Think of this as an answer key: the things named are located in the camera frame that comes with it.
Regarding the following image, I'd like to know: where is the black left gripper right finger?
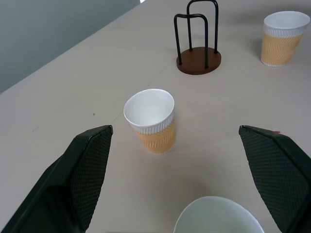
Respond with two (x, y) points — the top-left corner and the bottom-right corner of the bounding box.
(238, 125), (311, 233)

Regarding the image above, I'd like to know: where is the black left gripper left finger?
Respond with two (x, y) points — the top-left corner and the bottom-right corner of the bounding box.
(0, 125), (114, 233)

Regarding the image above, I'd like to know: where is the black wire cup holder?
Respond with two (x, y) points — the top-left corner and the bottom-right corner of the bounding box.
(173, 0), (222, 75)

